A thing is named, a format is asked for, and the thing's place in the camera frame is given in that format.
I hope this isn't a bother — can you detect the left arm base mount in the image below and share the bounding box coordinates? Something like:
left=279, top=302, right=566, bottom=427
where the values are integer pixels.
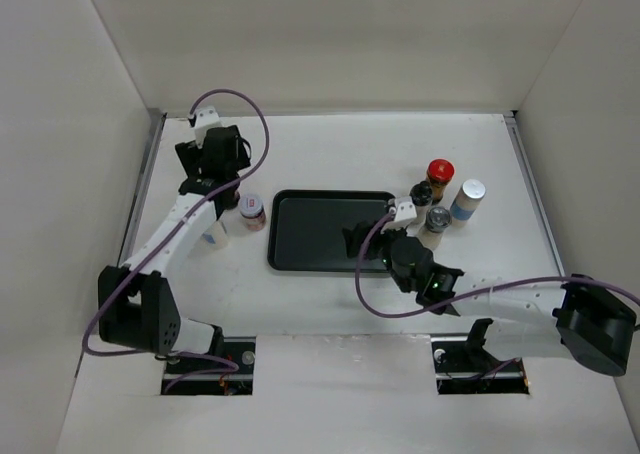
left=160, top=337, right=256, bottom=397

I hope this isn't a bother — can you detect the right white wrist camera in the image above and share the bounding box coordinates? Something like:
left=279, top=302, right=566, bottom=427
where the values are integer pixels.
left=386, top=196, right=417, bottom=230

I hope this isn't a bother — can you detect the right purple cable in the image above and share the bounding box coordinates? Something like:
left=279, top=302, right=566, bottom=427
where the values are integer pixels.
left=354, top=212, right=640, bottom=383

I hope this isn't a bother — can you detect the clear lid spice jar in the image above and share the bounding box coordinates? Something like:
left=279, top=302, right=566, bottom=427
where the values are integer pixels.
left=416, top=206, right=452, bottom=250

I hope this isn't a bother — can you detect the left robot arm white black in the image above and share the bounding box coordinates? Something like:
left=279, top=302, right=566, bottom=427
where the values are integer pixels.
left=98, top=125, right=251, bottom=373

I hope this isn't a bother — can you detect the black plastic tray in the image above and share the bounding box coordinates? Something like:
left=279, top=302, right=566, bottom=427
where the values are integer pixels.
left=267, top=189, right=393, bottom=274

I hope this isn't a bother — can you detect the white lid sauce jar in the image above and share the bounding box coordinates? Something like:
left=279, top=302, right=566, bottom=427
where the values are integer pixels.
left=238, top=194, right=266, bottom=231

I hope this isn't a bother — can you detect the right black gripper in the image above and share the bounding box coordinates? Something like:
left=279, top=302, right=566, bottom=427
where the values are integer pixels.
left=343, top=217, right=413, bottom=293

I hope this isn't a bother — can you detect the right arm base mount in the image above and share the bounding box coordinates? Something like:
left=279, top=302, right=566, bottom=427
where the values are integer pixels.
left=430, top=319, right=529, bottom=395

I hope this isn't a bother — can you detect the left silver lid salt canister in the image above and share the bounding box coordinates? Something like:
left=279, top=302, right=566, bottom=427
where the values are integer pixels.
left=201, top=220, right=229, bottom=250

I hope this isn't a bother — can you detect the right silver lid salt canister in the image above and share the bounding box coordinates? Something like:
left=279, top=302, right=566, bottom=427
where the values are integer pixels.
left=449, top=179, right=486, bottom=225

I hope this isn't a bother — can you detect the silver lid salt canister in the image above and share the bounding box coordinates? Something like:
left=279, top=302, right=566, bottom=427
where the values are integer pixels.
left=201, top=220, right=229, bottom=250
left=449, top=179, right=486, bottom=225

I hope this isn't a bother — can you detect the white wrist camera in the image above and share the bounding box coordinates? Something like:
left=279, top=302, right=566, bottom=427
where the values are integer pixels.
left=193, top=105, right=222, bottom=137
left=386, top=196, right=417, bottom=230

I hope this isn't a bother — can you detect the red lid chili jar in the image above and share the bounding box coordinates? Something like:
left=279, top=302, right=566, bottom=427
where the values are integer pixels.
left=426, top=158, right=455, bottom=204

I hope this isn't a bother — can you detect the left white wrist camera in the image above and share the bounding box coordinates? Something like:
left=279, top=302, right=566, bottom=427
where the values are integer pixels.
left=193, top=105, right=222, bottom=137

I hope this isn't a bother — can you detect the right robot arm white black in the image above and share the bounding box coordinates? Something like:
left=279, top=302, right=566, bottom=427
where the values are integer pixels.
left=342, top=218, right=639, bottom=377

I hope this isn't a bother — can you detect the black cap seasoning bottle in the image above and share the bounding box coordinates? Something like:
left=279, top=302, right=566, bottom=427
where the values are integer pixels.
left=409, top=180, right=433, bottom=223

